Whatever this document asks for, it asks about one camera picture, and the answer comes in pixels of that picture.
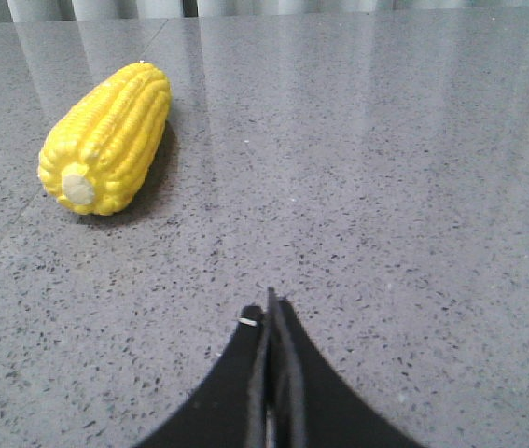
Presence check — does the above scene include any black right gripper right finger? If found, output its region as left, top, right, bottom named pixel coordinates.
left=271, top=296, right=420, bottom=447

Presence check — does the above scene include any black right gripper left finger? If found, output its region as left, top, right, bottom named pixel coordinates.
left=138, top=305, right=272, bottom=448

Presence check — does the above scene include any yellow toy corn cob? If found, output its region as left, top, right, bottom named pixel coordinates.
left=37, top=62, right=172, bottom=216

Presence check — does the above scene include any white pleated curtain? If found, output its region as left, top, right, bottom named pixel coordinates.
left=6, top=0, right=529, bottom=22

